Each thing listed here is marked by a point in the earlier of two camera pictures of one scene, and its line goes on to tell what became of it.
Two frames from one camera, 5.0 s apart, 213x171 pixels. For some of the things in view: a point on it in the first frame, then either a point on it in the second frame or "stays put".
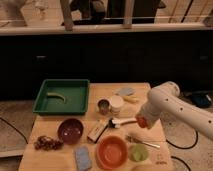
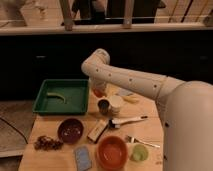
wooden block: x=98 y=130 stays put
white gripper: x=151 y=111 -> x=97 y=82
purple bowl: x=70 y=130 stays put
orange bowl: x=111 y=152 stays put
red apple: x=142 y=122 -> x=100 y=92
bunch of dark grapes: x=47 y=143 stays put
